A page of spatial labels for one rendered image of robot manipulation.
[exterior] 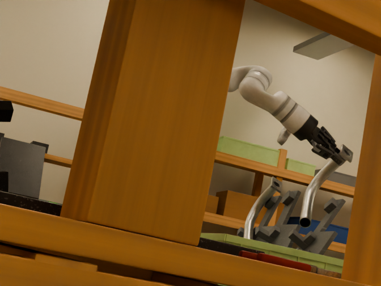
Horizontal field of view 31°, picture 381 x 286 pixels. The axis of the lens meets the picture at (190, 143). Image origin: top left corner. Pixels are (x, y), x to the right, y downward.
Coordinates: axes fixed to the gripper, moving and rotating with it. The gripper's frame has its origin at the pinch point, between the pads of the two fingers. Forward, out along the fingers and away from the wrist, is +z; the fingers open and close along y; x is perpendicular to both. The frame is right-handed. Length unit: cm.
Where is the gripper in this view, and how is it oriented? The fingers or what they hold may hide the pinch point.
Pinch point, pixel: (338, 156)
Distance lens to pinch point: 199.8
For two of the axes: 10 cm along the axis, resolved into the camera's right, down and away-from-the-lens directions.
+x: -5.9, 6.3, 5.0
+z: 7.6, 6.5, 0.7
